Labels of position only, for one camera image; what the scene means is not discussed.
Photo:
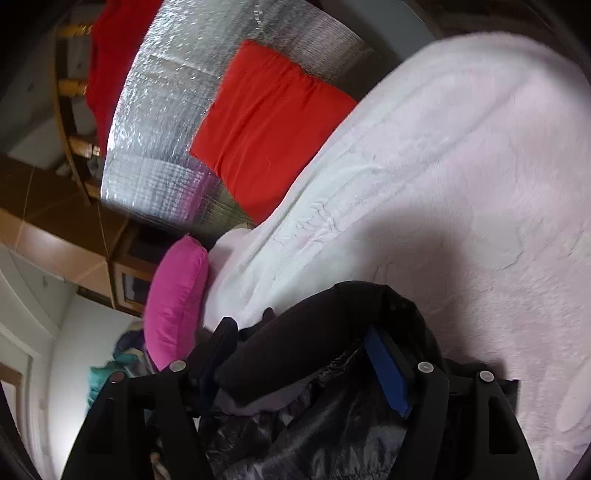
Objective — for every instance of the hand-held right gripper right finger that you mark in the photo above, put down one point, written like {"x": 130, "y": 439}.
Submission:
{"x": 388, "y": 374}

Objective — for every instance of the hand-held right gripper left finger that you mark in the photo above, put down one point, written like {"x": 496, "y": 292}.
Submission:
{"x": 222, "y": 346}

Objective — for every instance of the black jacket with ribbed cuff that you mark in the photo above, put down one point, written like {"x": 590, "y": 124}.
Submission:
{"x": 304, "y": 332}

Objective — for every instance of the pile of colourful clothes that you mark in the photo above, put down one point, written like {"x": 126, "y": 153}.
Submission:
{"x": 115, "y": 374}

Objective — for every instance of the magenta pillow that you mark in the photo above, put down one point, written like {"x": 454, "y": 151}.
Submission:
{"x": 178, "y": 295}

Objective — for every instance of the wooden cabinet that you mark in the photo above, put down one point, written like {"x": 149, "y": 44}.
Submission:
{"x": 55, "y": 230}

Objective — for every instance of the pale pink fleece blanket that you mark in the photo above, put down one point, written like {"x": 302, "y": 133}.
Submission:
{"x": 438, "y": 175}

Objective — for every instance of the silver foil insulation sheet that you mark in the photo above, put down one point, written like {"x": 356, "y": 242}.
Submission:
{"x": 161, "y": 138}

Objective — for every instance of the red pillow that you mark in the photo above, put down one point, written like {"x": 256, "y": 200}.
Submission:
{"x": 268, "y": 129}

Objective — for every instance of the wooden bed headboard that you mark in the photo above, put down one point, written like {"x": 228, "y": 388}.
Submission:
{"x": 76, "y": 83}

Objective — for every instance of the red cloth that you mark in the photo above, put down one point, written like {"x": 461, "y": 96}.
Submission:
{"x": 111, "y": 60}

